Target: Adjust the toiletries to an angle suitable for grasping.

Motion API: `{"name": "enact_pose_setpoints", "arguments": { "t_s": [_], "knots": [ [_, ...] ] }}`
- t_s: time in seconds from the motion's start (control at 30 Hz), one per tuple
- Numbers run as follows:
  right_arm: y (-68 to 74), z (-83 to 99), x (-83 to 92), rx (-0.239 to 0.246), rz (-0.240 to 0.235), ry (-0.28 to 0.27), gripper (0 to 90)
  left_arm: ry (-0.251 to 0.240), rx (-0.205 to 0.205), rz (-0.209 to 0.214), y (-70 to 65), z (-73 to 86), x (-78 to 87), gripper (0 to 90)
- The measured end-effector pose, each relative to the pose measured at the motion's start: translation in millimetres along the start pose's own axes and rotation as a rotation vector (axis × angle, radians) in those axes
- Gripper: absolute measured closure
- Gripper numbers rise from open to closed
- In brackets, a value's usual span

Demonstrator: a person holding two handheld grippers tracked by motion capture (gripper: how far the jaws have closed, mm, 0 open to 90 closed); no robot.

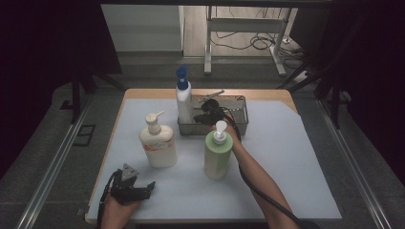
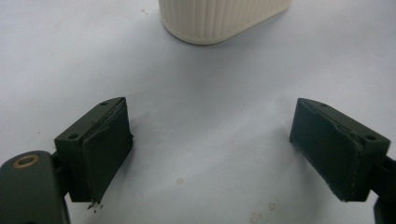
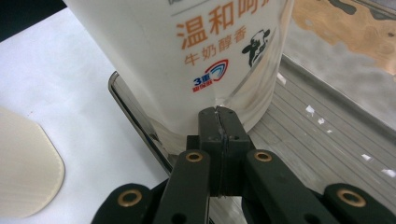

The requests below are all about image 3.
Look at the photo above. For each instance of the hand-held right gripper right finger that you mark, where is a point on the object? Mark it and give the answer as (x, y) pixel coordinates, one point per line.
(233, 137)

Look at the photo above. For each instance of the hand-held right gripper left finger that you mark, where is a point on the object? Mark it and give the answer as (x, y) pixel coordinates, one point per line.
(211, 133)

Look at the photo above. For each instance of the metal tray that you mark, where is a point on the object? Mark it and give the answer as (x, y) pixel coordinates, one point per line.
(311, 149)

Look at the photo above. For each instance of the white bottle with blue cap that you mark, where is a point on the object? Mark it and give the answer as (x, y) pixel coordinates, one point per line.
(149, 62)

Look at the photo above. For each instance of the cream ribbed pump bottle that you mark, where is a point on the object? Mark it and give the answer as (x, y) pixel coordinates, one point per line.
(25, 165)

